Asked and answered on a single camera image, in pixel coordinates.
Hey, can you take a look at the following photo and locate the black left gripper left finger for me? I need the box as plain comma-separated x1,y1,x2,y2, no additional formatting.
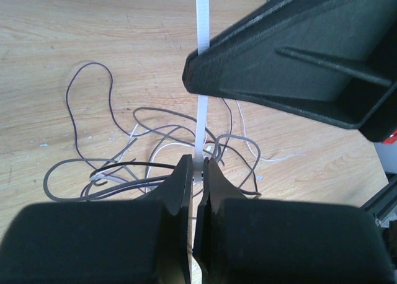
1,155,193,283

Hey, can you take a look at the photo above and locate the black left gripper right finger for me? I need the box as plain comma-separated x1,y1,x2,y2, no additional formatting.
193,160,396,283

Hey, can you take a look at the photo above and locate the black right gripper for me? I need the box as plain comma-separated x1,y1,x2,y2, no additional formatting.
182,0,396,141

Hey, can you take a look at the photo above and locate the white zip tie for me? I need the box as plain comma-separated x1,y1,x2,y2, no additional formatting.
193,0,210,184

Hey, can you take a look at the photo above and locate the black cage frame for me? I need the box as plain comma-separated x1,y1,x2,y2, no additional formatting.
361,173,397,226

